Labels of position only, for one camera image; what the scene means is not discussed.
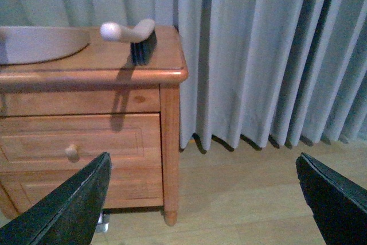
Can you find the wooden drawer knob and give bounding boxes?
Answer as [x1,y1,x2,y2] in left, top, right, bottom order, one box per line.
[65,144,80,162]

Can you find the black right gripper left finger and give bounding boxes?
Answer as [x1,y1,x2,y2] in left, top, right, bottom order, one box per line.
[1,152,112,244]

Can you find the wooden nightstand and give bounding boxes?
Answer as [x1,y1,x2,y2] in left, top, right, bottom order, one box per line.
[1,26,188,226]

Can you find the beige dustpan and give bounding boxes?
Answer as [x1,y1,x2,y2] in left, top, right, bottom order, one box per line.
[1,26,91,65]

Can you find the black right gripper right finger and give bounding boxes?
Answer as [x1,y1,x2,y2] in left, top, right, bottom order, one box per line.
[296,153,366,244]

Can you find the beige hand brush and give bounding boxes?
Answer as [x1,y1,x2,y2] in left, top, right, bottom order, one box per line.
[100,18,157,65]

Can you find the grey curtain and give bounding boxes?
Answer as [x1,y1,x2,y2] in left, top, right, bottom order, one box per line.
[1,0,366,149]

